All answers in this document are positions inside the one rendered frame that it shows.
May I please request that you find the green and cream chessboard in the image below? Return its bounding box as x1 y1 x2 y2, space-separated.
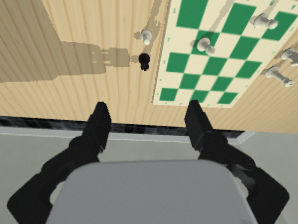
153 0 298 108

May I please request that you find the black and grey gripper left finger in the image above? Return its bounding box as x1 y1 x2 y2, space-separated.
7 102 112 224

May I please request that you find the black rook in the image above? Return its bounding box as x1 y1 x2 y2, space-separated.
139 53 150 71

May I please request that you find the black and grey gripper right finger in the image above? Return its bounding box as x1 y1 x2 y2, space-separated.
184 100 290 224

